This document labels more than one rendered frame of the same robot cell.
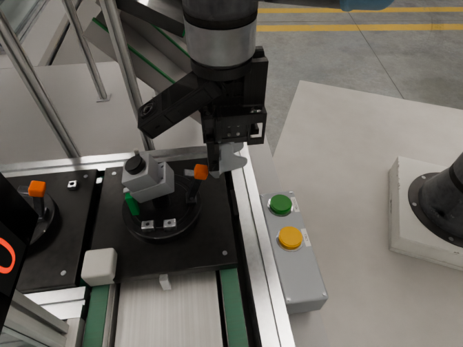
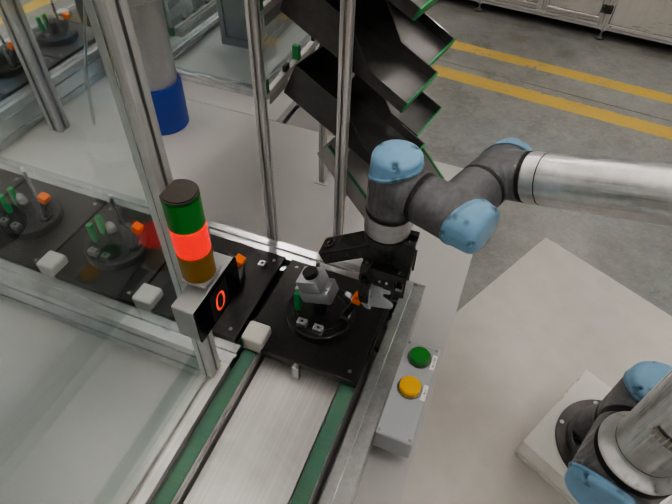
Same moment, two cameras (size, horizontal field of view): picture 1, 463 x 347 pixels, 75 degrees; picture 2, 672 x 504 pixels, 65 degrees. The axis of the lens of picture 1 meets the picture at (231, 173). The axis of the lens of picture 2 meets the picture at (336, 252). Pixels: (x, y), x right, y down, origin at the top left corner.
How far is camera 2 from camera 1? 0.52 m
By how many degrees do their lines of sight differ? 18
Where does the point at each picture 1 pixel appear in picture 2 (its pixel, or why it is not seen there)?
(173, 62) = not seen: hidden behind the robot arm
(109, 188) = (287, 279)
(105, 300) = (249, 362)
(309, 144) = (505, 315)
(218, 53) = (376, 234)
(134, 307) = (266, 379)
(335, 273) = (446, 445)
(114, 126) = (319, 215)
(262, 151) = (449, 301)
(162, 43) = not seen: hidden behind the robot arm
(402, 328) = not seen: outside the picture
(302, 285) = (397, 425)
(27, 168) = (234, 233)
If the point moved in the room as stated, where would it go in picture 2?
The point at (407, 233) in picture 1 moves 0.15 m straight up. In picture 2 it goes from (533, 441) to (560, 403)
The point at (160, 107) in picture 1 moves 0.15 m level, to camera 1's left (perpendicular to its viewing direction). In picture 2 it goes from (337, 246) to (263, 215)
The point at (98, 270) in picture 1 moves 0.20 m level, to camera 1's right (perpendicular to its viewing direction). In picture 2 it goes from (254, 337) to (345, 383)
